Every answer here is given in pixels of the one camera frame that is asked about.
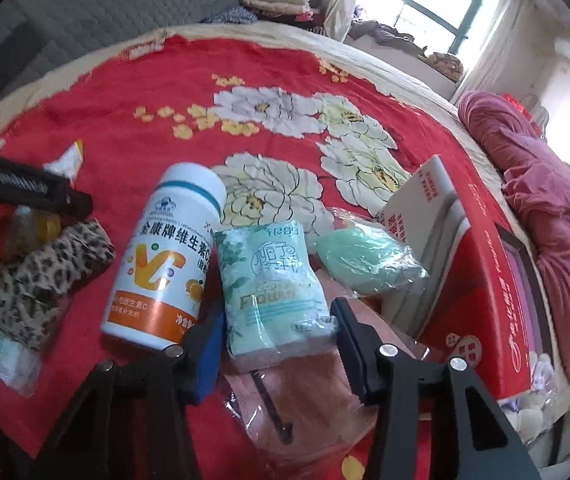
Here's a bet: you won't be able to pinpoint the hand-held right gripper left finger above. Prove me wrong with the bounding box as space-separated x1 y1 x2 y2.
30 300 226 480

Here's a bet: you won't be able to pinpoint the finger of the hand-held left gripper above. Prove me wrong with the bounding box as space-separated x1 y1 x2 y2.
0 147 94 221

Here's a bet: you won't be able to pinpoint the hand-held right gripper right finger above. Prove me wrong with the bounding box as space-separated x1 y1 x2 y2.
329 297 540 480

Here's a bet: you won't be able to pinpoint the clear bag with yellow contents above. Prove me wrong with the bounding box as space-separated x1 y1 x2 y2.
5 207 63 256

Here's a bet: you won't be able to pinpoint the pink masks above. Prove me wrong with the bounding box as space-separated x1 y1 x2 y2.
217 275 446 466

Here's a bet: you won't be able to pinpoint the green tissue packet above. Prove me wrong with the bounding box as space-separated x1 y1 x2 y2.
214 219 340 373

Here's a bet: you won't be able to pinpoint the leopard print cloth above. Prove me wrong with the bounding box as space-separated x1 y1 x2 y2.
0 219 116 351

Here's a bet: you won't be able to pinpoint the green sponge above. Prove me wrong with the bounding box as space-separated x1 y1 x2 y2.
315 207 430 298

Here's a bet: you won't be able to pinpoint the orange and white packet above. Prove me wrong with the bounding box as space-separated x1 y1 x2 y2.
42 139 86 181

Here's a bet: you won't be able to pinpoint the white vitamin bottle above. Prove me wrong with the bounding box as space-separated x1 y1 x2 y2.
101 162 228 351

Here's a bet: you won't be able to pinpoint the red floral blanket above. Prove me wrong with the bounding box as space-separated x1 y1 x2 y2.
0 27 530 480

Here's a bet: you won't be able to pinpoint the red tissue box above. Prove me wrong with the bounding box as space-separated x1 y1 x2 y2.
377 154 533 401

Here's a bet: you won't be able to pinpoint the clear packet with white contents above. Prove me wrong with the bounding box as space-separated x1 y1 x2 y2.
0 320 46 398

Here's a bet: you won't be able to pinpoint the pink and blue book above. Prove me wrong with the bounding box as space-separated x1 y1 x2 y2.
512 250 553 356

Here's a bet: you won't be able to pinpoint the pink duvet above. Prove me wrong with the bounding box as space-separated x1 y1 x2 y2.
457 91 570 406

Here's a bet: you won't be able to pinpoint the blue patterned cloth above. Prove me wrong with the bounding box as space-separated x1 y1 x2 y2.
200 6 258 26

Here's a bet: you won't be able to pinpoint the beige bed sheet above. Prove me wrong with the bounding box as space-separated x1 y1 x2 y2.
0 20 570 461

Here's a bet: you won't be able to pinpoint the red gift bag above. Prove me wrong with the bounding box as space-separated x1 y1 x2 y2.
502 92 540 121

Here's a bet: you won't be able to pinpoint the brown patterned clothes pile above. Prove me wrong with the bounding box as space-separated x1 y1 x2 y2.
425 50 466 81

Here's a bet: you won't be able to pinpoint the grey clothes pile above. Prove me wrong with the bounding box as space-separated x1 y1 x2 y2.
347 17 428 53

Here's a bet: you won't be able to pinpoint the white curtain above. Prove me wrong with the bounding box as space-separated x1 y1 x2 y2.
452 0 526 106
322 0 370 43

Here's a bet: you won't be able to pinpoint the window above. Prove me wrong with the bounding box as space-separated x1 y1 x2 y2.
360 0 496 58

